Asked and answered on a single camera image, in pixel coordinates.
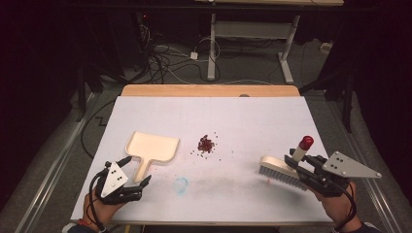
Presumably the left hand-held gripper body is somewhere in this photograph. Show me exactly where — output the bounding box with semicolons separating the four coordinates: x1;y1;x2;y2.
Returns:
93;161;144;206

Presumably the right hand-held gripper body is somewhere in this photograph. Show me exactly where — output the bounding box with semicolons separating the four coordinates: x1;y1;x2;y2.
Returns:
297;150;383;198

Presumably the cream brush with red tip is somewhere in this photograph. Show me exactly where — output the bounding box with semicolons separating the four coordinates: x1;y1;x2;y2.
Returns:
257;135;315;192

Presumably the cream dustpan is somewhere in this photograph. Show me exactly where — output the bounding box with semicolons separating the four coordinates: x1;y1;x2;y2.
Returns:
124;130;181;183

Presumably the pile of red beans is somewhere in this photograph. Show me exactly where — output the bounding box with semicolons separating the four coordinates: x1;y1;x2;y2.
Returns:
189;130;223;162

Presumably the person's left hand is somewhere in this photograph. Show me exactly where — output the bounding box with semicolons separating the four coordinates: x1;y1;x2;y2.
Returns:
82;190;125;227

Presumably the person's right hand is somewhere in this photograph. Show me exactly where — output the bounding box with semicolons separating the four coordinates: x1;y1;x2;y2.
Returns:
312;182;362;229

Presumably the red wristband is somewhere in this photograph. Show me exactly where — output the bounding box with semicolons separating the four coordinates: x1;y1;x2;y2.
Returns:
77;217;95;229

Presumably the black stand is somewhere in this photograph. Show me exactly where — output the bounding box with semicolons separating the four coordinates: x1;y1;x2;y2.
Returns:
299;64;358;134
76;64;105;123

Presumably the white table cover board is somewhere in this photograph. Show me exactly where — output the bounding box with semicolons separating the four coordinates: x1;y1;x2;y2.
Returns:
70;95;354;225

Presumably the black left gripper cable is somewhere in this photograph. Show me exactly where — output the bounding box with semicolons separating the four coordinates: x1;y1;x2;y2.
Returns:
87;169;108;232

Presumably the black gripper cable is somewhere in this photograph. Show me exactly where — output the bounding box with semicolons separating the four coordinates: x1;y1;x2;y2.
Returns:
87;169;108;232
333;183;358;232

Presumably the metal floor rail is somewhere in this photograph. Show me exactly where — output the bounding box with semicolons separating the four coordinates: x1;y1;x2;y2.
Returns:
14;92;98;233
326;100;404;233

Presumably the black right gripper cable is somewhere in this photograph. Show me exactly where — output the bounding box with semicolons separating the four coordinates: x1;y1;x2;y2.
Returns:
333;183;358;232

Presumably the black floor cable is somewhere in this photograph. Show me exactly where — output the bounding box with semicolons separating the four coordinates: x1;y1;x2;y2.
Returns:
80;99;117;159

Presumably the tangle of black floor cables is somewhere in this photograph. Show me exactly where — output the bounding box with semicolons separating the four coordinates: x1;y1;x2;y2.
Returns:
137;23;223;85

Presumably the white desk frame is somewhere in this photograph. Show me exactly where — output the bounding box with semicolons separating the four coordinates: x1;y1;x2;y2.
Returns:
193;0;345;85

